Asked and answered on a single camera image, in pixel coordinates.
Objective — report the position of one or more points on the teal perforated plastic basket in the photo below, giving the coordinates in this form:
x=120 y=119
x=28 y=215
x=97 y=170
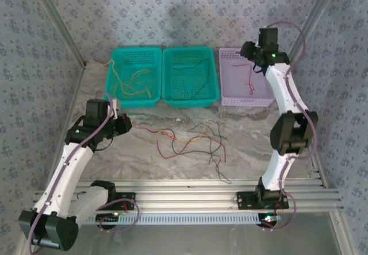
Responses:
x=189 y=102
x=138 y=103

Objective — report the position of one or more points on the aluminium corner post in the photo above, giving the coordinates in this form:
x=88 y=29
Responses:
x=60 y=22
x=312 y=22

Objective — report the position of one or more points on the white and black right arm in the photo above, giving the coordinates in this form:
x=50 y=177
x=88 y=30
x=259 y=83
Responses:
x=280 y=88

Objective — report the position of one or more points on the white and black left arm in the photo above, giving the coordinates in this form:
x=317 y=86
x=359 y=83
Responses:
x=69 y=174

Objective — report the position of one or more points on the lilac perforated plastic basket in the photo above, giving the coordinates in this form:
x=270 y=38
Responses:
x=233 y=80

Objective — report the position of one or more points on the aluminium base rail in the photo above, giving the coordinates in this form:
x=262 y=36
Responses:
x=187 y=193

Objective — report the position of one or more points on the black electronics board with LED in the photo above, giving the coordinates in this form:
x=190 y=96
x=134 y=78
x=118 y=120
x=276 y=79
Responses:
x=268 y=220
x=107 y=219

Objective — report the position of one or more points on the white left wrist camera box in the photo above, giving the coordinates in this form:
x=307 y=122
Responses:
x=114 y=108

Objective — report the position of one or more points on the aluminium side rail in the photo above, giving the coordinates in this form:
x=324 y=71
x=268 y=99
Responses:
x=299 y=102
x=69 y=114

